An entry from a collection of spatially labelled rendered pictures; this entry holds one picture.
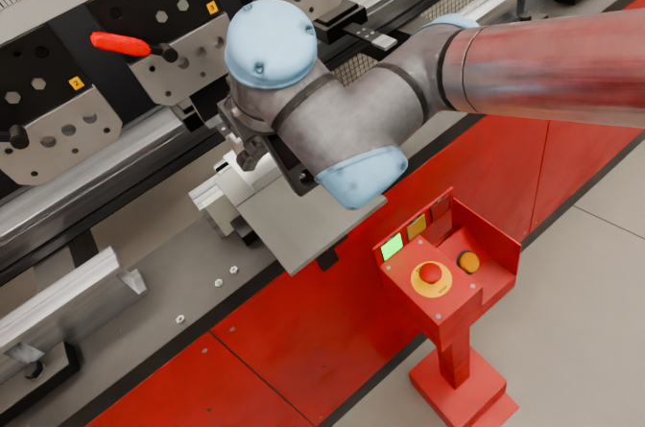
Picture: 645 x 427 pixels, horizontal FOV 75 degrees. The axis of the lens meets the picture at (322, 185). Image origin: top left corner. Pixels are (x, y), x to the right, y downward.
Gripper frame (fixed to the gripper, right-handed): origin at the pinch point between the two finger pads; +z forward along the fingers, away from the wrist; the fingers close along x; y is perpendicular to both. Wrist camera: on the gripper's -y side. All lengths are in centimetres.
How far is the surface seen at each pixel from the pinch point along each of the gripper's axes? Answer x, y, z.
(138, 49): 7.6, 17.1, -16.1
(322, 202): -2.3, -11.1, -3.1
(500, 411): -21, -92, 58
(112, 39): 9.5, 18.7, -17.7
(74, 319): 40.7, -1.7, 14.1
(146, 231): 44, 32, 163
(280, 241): 6.5, -11.9, -3.8
